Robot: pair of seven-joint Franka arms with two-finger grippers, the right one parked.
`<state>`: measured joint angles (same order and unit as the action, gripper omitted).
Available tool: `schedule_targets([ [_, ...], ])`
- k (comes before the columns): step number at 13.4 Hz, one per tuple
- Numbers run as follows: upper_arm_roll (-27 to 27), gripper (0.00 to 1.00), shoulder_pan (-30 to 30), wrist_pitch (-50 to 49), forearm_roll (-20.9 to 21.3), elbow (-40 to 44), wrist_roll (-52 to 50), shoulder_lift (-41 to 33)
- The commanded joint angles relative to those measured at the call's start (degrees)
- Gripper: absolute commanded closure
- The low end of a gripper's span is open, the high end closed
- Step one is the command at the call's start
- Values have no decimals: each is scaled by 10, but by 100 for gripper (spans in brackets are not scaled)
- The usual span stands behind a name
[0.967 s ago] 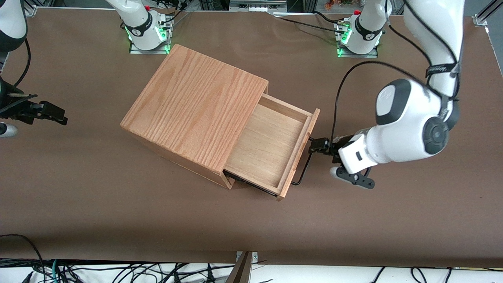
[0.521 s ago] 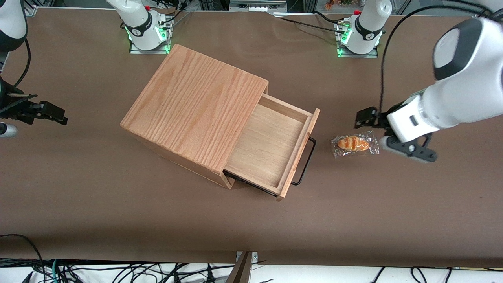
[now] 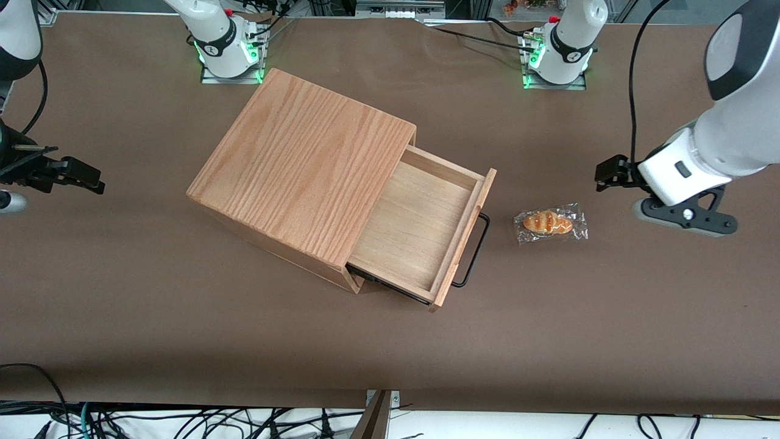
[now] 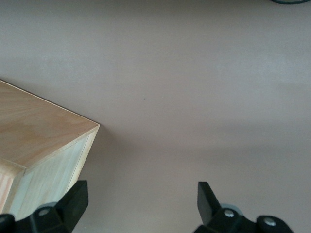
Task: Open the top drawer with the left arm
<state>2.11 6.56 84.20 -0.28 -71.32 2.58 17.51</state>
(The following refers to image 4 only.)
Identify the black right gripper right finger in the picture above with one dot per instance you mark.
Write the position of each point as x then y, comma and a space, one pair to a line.
209, 208

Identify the brown paper table cover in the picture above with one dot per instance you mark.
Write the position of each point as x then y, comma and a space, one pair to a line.
170, 72

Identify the light wooden drawer cabinet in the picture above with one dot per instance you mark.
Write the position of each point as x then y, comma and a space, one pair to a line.
41, 126

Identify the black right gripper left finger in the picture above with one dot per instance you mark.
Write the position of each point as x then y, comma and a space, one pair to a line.
65, 213

